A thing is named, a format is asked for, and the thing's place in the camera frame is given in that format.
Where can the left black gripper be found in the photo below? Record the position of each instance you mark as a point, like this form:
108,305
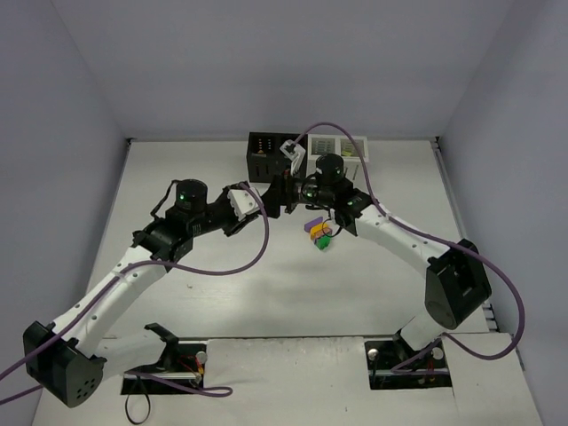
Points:
193,214

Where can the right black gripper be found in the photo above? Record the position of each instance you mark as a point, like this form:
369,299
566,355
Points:
290,193

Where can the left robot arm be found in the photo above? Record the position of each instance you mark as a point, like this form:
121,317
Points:
70,358

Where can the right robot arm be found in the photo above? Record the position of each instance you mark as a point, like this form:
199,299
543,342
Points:
456,283

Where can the pink patterned lego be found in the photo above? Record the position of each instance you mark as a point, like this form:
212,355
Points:
322,237

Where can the white slotted double container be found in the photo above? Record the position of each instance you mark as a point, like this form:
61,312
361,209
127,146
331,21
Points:
318,145

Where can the purple curved lego top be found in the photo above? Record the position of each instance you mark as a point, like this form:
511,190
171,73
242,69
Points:
310,224

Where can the yellow curved lego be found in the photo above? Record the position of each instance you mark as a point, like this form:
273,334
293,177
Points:
320,230

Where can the dark green lego piece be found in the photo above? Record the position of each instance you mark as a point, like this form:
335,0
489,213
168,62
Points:
323,242

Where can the black slotted double container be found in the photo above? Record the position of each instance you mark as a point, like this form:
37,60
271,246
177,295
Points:
275,163

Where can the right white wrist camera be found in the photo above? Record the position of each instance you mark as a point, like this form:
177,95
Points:
295,153

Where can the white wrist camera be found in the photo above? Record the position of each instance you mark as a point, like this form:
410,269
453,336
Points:
295,153
245,202

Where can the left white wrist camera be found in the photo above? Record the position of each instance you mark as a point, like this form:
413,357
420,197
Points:
245,202

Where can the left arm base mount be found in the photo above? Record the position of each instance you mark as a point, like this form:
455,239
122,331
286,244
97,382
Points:
181,362

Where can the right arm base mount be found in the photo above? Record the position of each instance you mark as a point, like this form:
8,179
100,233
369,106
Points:
413,359

